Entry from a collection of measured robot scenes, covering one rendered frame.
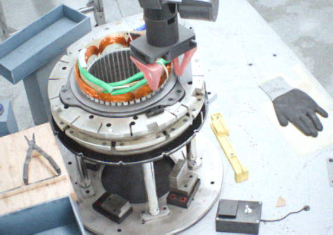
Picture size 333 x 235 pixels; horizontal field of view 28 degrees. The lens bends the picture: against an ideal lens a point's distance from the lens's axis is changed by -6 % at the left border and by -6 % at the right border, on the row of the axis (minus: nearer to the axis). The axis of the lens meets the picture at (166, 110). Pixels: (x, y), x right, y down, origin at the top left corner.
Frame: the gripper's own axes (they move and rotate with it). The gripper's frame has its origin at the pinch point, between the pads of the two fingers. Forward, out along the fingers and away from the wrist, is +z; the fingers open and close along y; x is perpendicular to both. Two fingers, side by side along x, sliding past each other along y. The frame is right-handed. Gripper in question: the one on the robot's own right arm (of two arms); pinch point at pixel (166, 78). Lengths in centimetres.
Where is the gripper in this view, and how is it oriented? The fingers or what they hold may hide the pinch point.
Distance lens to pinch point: 128.9
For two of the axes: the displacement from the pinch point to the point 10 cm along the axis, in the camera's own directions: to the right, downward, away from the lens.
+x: -6.5, -4.7, 6.0
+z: 0.6, 7.5, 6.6
